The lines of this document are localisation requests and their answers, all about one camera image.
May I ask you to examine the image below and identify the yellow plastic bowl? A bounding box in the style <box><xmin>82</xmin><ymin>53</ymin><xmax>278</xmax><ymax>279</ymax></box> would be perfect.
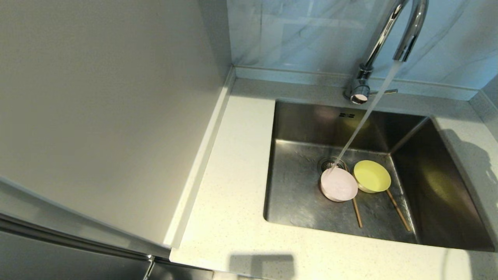
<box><xmin>353</xmin><ymin>160</ymin><xmax>392</xmax><ymax>194</ymax></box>

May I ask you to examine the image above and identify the pink plastic bowl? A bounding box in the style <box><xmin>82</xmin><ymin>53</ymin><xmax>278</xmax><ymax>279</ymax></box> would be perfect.
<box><xmin>320</xmin><ymin>167</ymin><xmax>358</xmax><ymax>203</ymax></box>

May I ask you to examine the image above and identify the chrome door trim strip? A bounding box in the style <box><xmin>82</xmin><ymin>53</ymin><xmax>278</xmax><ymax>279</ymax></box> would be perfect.
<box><xmin>0</xmin><ymin>210</ymin><xmax>154</xmax><ymax>262</ymax></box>

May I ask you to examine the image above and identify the wooden chopstick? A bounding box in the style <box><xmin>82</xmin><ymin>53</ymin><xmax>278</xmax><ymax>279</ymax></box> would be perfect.
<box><xmin>386</xmin><ymin>189</ymin><xmax>412</xmax><ymax>232</ymax></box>
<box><xmin>344</xmin><ymin>163</ymin><xmax>363</xmax><ymax>229</ymax></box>

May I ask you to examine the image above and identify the chrome cabinet handle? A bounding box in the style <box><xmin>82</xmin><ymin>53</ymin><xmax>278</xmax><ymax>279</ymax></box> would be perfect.
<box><xmin>143</xmin><ymin>255</ymin><xmax>156</xmax><ymax>280</ymax></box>

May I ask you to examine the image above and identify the grey tall cabinet door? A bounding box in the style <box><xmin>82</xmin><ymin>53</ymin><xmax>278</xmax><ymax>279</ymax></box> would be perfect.
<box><xmin>0</xmin><ymin>171</ymin><xmax>172</xmax><ymax>280</ymax></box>

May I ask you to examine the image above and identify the stainless steel sink basin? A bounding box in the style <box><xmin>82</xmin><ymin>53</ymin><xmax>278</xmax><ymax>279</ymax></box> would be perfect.
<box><xmin>264</xmin><ymin>99</ymin><xmax>497</xmax><ymax>252</ymax></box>

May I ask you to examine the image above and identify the running water stream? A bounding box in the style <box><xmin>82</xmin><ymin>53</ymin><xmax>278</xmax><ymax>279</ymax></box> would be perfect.
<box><xmin>331</xmin><ymin>60</ymin><xmax>402</xmax><ymax>173</ymax></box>

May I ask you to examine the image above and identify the chrome gooseneck faucet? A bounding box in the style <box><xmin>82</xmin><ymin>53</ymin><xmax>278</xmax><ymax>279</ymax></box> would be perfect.
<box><xmin>343</xmin><ymin>0</ymin><xmax>429</xmax><ymax>105</ymax></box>

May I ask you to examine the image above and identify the beige tall cabinet side panel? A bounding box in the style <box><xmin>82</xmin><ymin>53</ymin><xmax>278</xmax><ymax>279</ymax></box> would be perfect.
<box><xmin>0</xmin><ymin>0</ymin><xmax>234</xmax><ymax>249</ymax></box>

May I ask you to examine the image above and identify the grey base cabinet front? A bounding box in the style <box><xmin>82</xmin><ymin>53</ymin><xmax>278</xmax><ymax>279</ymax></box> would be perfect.
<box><xmin>150</xmin><ymin>259</ymin><xmax>214</xmax><ymax>280</ymax></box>

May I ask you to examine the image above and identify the round metal drain strainer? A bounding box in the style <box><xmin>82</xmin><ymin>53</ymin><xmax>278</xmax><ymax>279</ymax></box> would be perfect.
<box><xmin>317</xmin><ymin>156</ymin><xmax>347</xmax><ymax>173</ymax></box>

